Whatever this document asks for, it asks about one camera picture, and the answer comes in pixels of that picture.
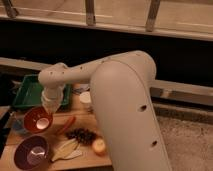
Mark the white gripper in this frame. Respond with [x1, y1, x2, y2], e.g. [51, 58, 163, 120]
[41, 86, 64, 115]

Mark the orange bowl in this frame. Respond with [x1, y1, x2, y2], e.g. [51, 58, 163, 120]
[24, 107, 53, 134]

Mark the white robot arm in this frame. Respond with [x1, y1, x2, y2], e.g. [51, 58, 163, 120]
[38, 50, 172, 171]

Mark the red chili pepper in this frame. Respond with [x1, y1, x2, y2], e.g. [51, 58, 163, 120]
[56, 116, 76, 135]

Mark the green plastic tray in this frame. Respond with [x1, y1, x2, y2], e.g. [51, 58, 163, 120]
[12, 74, 72, 110]

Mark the white round container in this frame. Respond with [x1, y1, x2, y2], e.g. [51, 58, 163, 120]
[79, 91, 91, 109]

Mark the small blue cup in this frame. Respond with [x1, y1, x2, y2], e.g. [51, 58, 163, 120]
[12, 118, 25, 134]

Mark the crumpled grey wrapper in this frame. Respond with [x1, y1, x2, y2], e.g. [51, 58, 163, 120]
[73, 84, 90, 95]

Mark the banana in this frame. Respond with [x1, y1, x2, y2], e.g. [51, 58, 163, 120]
[51, 139, 78, 162]

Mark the bunch of dark grapes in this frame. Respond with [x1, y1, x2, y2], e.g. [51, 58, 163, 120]
[66, 128, 97, 145]

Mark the purple bowl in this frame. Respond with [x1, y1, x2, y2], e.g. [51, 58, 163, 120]
[14, 135, 49, 170]

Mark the yellow apple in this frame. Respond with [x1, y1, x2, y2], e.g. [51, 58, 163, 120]
[92, 138, 106, 156]

